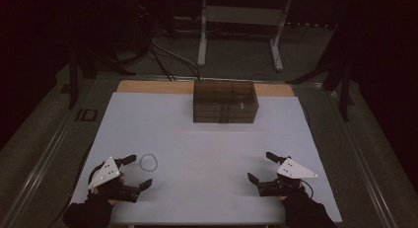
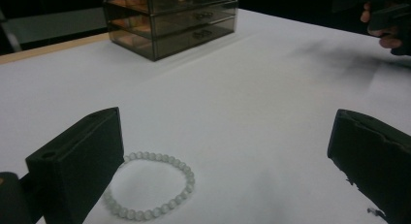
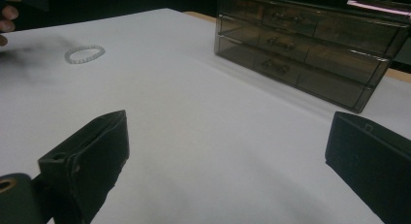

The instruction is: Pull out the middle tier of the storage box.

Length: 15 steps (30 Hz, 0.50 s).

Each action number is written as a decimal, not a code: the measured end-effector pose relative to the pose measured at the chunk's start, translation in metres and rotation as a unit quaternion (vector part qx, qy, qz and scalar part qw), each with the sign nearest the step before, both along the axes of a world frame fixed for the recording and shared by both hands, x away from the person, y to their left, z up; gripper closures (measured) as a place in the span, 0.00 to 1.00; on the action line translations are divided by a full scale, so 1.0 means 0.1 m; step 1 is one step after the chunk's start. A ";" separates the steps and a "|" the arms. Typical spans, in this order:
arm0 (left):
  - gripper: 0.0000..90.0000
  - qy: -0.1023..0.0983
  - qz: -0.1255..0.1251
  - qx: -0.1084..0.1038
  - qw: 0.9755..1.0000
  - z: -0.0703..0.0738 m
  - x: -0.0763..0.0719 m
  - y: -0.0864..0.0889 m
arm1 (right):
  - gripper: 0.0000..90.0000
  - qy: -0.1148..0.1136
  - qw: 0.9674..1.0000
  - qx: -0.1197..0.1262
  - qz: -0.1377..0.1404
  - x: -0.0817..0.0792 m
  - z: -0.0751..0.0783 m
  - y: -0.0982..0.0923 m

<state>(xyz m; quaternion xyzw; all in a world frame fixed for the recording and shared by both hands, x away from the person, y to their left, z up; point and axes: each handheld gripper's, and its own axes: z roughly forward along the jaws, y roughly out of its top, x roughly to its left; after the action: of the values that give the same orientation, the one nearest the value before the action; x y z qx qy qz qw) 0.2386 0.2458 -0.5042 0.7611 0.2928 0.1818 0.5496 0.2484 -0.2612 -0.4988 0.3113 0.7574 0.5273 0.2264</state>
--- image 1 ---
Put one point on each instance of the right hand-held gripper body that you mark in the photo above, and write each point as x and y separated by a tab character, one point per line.
294	170

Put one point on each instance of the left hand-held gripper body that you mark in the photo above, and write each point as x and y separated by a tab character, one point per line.
105	172

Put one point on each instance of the smoky transparent drawer cabinet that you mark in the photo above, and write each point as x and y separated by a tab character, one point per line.
223	90

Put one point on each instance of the person's left hand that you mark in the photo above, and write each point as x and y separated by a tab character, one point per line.
95	190

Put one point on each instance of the person's right hand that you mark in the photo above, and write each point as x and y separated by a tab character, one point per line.
291	194

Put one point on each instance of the white table mat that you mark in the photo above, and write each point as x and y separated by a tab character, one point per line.
197	149

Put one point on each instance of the wooden table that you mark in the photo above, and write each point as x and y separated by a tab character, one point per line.
154	86

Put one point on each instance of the black tripod stand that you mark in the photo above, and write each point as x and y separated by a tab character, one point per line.
344	90
74	80

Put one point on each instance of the white metal stand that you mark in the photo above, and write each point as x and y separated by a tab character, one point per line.
243	15

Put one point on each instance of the dark equipment with red light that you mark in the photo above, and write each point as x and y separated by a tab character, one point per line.
143	11

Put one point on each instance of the aluminium floor rail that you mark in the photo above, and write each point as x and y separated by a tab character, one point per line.
39	170
148	77
364	162

